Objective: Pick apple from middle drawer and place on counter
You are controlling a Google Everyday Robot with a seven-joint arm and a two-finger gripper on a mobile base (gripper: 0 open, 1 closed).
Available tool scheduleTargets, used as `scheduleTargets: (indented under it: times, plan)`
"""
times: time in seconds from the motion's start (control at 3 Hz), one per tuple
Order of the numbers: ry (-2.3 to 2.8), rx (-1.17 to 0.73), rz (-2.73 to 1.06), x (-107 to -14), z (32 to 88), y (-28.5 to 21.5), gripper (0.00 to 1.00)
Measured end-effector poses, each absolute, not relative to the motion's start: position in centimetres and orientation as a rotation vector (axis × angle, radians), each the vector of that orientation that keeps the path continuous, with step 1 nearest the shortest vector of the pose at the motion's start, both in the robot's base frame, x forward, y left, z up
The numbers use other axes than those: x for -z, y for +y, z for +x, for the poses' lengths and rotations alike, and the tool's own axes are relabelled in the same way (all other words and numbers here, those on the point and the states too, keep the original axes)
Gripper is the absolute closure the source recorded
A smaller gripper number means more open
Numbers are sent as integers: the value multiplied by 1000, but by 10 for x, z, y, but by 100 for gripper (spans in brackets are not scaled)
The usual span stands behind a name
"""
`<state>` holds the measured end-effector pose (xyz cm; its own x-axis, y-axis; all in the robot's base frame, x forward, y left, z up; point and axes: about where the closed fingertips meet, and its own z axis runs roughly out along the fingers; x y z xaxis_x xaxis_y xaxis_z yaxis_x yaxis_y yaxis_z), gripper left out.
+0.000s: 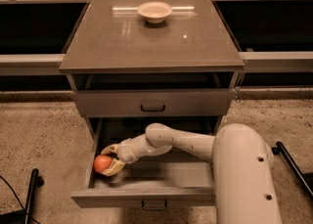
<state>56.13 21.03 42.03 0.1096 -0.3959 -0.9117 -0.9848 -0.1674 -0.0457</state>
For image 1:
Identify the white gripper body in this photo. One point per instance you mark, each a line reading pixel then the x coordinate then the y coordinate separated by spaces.
pixel 127 152

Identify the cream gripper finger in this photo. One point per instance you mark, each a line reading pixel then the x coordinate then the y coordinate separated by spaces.
pixel 115 167
pixel 110 149

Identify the red apple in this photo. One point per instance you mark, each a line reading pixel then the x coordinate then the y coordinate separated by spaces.
pixel 101 163

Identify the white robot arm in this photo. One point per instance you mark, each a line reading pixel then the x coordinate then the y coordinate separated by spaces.
pixel 241 163

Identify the open grey middle drawer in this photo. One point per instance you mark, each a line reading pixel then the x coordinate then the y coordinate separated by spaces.
pixel 152 183

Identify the closed grey top drawer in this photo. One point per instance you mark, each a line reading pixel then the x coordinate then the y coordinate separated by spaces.
pixel 136 103

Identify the grey drawer cabinet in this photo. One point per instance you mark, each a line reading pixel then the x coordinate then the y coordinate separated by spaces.
pixel 115 48

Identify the black left base leg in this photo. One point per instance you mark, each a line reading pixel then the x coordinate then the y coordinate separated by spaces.
pixel 25 214

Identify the black base leg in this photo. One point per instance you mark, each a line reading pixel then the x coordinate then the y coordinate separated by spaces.
pixel 25 214
pixel 305 179

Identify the white ceramic bowl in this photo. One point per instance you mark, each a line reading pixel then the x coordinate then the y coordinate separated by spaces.
pixel 155 12

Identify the black right base leg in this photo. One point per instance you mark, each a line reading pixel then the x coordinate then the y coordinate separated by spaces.
pixel 305 179

